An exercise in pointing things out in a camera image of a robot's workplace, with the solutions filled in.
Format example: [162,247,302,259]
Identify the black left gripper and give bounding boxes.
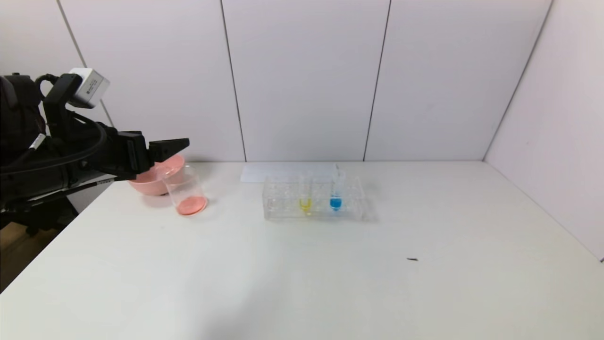
[89,122,190,181]

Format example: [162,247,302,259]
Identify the test tube with yellow pigment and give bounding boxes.
[299,169,314,214]

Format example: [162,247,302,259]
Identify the clear glass beaker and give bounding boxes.
[163,165,209,216]

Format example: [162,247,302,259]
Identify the test tube with blue pigment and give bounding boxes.
[330,169,346,212]

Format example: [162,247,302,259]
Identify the clear plastic test tube rack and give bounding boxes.
[263,174,366,221]

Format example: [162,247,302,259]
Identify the pink bowl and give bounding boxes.
[128,154,186,196]

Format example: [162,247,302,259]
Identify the white paper sheet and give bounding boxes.
[240,163,339,184]

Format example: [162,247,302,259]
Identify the black background furniture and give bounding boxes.
[0,198,79,237]

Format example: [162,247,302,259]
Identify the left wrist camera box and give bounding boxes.
[68,68,111,110]

